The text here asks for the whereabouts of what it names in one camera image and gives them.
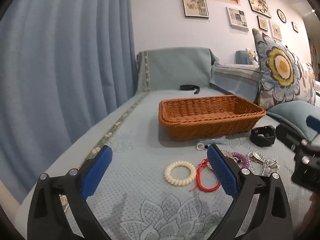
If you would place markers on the large floral picture frame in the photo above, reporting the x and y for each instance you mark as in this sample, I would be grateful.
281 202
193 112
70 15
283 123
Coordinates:
257 3

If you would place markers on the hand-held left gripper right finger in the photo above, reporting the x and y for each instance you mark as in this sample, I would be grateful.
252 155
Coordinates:
221 170

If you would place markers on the pale butterfly picture frame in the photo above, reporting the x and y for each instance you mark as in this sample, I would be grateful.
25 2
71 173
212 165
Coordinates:
276 31

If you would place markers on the silver hair clip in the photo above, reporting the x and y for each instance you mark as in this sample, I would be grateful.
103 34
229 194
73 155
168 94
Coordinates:
255 156

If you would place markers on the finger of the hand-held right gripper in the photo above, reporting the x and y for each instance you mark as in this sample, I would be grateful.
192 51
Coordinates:
313 124
290 136

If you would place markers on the white picture frame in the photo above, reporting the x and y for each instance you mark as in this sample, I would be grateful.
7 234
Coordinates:
237 18

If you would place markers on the black wrist watch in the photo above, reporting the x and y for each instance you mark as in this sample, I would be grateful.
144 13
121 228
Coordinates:
262 136

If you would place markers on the round wall frame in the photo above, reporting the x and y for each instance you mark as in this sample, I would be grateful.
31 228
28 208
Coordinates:
281 16

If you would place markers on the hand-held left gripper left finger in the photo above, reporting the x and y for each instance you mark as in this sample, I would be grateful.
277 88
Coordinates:
96 172

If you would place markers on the striped blue throw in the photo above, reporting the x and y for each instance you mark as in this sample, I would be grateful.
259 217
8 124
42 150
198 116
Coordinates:
235 80

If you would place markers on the brown wicker basket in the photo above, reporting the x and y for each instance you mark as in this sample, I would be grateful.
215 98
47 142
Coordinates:
212 122

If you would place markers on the large floral pillow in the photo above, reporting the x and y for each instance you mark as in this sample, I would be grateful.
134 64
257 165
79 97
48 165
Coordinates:
280 72

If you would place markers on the teal cushion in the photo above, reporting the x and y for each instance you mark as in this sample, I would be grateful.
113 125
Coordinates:
290 113

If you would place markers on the small black picture frame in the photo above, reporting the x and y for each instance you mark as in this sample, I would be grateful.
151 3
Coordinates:
262 23

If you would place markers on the tiny black picture frame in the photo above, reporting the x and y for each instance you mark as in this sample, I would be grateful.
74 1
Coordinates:
295 27

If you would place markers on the person's right hand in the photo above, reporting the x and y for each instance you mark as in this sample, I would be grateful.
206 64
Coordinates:
313 212

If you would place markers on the small floral pillow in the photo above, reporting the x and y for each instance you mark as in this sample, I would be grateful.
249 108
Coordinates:
252 55

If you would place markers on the blue curtain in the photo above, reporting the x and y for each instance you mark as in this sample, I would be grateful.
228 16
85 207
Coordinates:
62 80

